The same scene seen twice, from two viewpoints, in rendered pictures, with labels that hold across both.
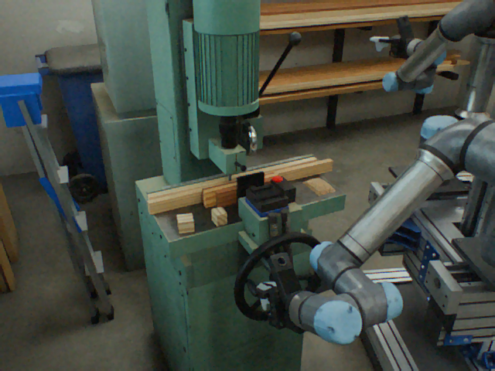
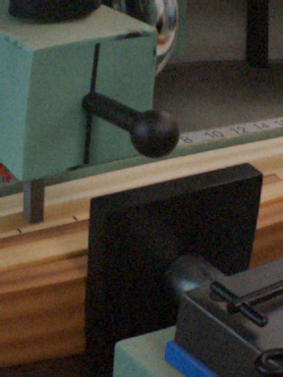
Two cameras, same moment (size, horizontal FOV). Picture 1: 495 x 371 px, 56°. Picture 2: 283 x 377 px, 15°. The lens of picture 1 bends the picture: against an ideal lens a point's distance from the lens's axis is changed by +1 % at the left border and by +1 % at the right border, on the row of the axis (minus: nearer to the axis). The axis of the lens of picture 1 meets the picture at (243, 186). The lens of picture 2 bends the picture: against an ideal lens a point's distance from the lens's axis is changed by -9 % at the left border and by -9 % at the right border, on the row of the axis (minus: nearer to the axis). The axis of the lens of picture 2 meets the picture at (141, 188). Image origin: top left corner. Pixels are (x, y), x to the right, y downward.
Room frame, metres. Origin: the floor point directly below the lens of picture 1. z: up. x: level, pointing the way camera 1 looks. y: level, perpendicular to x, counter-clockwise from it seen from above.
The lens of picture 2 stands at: (0.79, 0.07, 1.23)
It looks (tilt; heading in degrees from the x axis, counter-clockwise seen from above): 27 degrees down; 351
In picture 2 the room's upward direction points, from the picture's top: 5 degrees clockwise
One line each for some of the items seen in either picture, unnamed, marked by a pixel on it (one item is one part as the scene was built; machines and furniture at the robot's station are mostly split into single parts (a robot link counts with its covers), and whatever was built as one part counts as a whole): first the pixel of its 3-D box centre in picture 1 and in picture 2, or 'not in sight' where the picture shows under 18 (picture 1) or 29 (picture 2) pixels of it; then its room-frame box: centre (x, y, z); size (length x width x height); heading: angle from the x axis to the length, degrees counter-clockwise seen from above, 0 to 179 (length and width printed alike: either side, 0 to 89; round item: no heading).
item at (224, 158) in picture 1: (227, 156); (29, 71); (1.31, 0.05, 1.03); 0.14 x 0.07 x 0.09; 26
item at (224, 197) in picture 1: (249, 191); (158, 289); (1.26, -0.02, 0.93); 0.23 x 0.02 x 0.05; 116
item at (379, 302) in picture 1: (366, 299); not in sight; (0.70, -0.25, 0.99); 0.11 x 0.11 x 0.08; 24
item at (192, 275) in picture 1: (216, 212); not in sight; (1.40, 0.10, 0.76); 0.57 x 0.45 x 0.09; 26
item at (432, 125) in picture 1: (438, 136); not in sight; (1.56, -0.71, 0.98); 0.13 x 0.12 x 0.14; 111
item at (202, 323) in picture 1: (219, 297); not in sight; (1.39, 0.10, 0.36); 0.58 x 0.45 x 0.71; 26
